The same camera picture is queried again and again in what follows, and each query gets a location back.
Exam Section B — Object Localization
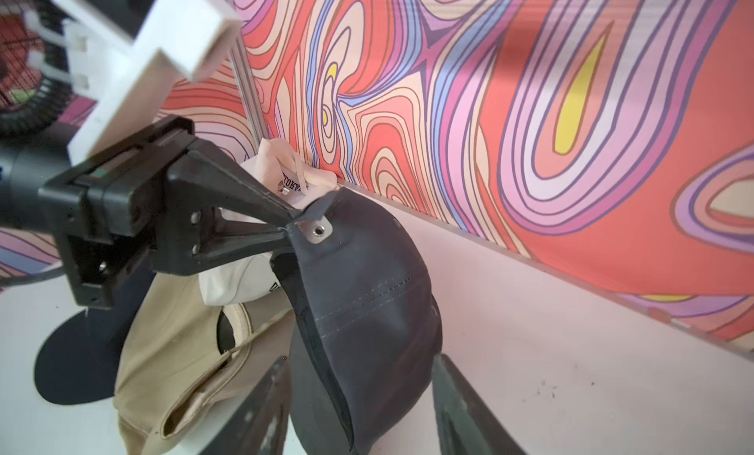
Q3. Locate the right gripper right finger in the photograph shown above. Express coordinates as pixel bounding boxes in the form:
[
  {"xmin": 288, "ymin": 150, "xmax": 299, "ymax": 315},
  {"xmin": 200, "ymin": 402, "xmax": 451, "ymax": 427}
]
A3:
[{"xmin": 432, "ymin": 354, "xmax": 525, "ymax": 455}]

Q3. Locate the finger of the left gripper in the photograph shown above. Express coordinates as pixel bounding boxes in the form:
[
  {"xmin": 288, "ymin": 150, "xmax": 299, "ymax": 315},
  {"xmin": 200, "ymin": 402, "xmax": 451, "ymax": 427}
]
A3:
[{"xmin": 151, "ymin": 139, "xmax": 300, "ymax": 276}]

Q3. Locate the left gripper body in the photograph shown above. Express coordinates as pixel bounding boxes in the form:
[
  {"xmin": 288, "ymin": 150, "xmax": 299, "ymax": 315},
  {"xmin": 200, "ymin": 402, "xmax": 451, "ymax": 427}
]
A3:
[{"xmin": 38, "ymin": 115, "xmax": 194, "ymax": 310}]

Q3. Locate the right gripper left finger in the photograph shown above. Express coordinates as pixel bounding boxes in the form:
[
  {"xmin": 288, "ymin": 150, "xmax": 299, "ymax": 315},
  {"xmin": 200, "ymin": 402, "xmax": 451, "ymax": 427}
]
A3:
[{"xmin": 200, "ymin": 356, "xmax": 292, "ymax": 455}]

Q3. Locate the light beige baseball cap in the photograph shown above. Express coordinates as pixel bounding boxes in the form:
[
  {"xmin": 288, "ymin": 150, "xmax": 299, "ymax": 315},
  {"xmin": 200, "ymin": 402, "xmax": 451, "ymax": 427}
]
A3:
[{"xmin": 198, "ymin": 253, "xmax": 280, "ymax": 307}]

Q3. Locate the tan khaki baseball cap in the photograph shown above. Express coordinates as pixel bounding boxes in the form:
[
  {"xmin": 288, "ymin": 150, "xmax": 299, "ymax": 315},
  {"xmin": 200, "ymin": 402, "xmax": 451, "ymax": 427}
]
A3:
[{"xmin": 114, "ymin": 274, "xmax": 295, "ymax": 454}]

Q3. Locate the cream baseball cap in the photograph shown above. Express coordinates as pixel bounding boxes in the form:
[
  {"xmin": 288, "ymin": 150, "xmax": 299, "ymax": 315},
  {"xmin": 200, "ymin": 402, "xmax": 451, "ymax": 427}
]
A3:
[{"xmin": 241, "ymin": 138, "xmax": 339, "ymax": 209}]

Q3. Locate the dark grey baseball cap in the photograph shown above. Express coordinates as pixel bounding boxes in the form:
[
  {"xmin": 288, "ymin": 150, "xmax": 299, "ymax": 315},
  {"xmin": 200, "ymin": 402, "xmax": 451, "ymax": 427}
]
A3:
[{"xmin": 271, "ymin": 189, "xmax": 443, "ymax": 454}]

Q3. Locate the black cap with white logo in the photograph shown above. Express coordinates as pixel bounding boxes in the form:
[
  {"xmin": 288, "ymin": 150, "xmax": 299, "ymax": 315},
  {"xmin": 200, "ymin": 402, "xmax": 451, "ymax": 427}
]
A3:
[{"xmin": 33, "ymin": 262, "xmax": 155, "ymax": 406}]

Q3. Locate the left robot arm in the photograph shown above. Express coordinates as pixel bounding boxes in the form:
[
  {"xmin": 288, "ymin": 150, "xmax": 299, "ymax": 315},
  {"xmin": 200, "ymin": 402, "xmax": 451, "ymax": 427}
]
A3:
[{"xmin": 1, "ymin": 0, "xmax": 298, "ymax": 310}]

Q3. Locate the black wire basket left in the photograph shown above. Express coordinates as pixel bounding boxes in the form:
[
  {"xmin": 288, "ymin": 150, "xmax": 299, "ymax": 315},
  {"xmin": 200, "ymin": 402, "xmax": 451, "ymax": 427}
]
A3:
[{"xmin": 1, "ymin": 0, "xmax": 42, "ymax": 110}]

